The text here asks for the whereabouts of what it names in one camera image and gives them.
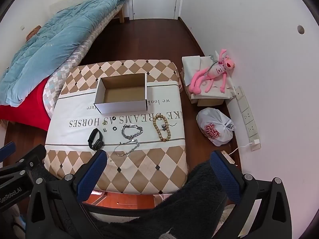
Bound wire clothes hanger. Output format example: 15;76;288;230
208;54;221;70

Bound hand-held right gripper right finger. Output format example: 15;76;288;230
210;151;292;239

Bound white charger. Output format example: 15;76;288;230
250;139;262;152

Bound white plastic bag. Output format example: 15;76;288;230
196;108;236;147

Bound white cable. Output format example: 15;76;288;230
228;142;253;156

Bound pink plush toy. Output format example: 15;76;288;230
188;49;237;95

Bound silver chain bracelet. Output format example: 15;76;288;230
121;124;144;140

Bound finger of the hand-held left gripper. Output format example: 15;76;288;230
0;141;16;166
0;144;47;187

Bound red blanket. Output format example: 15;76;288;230
0;78;51;132

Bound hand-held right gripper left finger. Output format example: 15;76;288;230
25;149;108;239

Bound checked printed table cloth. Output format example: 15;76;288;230
45;60;188;195

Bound blue quilt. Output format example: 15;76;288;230
0;0;127;107

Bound white power strip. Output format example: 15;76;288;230
235;86;260;140

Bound brown wooden object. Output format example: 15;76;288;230
26;25;41;40

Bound bed with checked sheet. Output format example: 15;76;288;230
41;1;125;117

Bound white door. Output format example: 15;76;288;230
130;0;185;20

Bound cardboard box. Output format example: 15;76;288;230
94;73;148;114

